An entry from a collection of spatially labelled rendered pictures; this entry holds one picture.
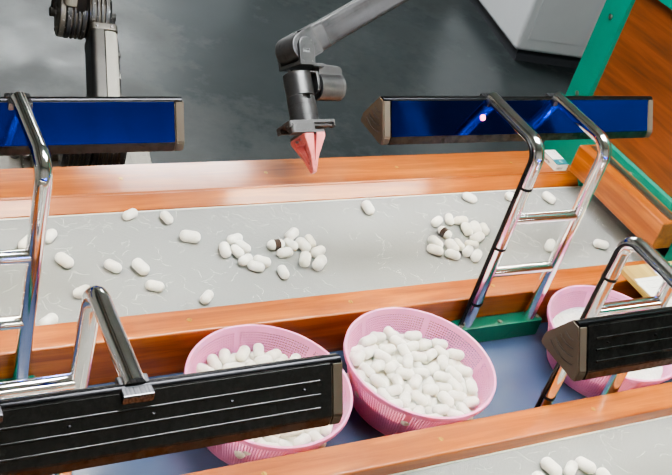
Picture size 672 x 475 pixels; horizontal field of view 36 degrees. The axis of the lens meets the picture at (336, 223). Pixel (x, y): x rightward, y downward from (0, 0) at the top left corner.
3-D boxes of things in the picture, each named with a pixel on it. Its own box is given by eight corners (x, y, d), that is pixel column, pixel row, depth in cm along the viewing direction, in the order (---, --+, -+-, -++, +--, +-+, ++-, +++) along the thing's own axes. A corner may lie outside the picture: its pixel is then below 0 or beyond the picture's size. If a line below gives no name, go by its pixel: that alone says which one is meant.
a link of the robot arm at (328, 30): (404, -31, 231) (436, -45, 222) (415, -8, 232) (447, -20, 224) (265, 47, 208) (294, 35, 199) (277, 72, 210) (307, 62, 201)
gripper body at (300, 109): (336, 127, 204) (330, 92, 205) (290, 129, 199) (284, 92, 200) (322, 137, 209) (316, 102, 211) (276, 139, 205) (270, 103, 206)
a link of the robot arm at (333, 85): (275, 44, 209) (298, 35, 202) (321, 47, 216) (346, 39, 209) (279, 103, 209) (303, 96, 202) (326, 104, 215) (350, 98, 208)
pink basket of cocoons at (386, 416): (298, 381, 175) (311, 340, 170) (395, 327, 194) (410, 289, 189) (414, 484, 163) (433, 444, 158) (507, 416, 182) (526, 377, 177)
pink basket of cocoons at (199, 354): (152, 377, 168) (161, 333, 162) (298, 356, 181) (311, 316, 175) (207, 506, 150) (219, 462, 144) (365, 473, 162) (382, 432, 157)
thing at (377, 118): (359, 121, 178) (370, 84, 174) (625, 117, 208) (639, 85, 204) (379, 146, 173) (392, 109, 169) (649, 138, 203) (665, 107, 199)
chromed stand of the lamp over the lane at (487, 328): (405, 281, 207) (478, 87, 182) (485, 273, 216) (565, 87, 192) (452, 346, 194) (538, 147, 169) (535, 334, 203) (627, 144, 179)
